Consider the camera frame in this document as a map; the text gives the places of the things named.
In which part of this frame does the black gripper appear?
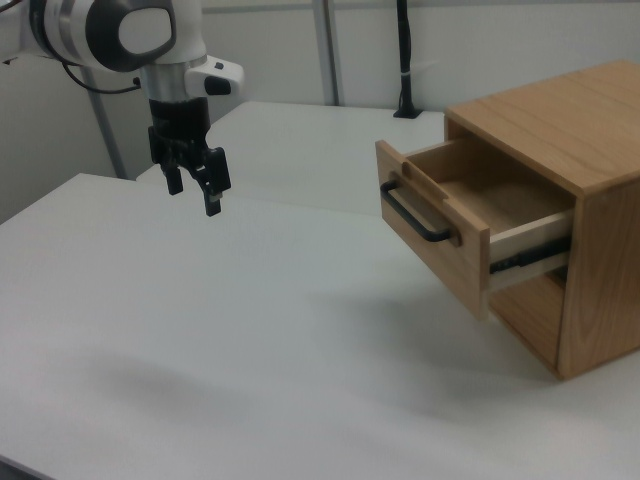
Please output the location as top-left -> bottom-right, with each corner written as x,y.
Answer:
147,97 -> 233,218

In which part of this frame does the black metal drawer handle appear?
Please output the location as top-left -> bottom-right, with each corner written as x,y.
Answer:
379,172 -> 462,247

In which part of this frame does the wooden drawer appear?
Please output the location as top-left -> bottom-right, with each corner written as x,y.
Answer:
374,137 -> 575,321

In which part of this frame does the wooden drawer cabinet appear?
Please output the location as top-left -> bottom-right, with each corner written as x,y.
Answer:
443,59 -> 640,381

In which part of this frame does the black pole with base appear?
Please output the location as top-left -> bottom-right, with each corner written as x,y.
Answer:
392,0 -> 425,120

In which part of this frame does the grey metal partition post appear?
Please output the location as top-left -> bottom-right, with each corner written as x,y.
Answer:
81,67 -> 127,180
311,0 -> 347,108

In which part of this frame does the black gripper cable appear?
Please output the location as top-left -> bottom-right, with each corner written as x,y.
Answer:
61,59 -> 142,95

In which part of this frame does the black drawer slide rail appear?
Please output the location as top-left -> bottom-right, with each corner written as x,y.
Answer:
488,236 -> 572,275

